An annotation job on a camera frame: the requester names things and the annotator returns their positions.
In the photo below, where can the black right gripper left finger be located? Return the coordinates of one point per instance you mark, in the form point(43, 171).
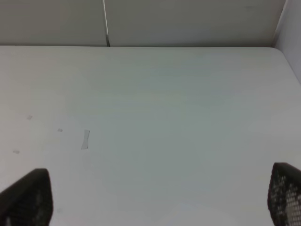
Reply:
point(27, 202)

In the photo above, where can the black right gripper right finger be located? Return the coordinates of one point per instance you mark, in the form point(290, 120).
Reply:
point(284, 195)

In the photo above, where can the small clear tape strip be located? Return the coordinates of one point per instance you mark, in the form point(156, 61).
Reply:
point(85, 140)

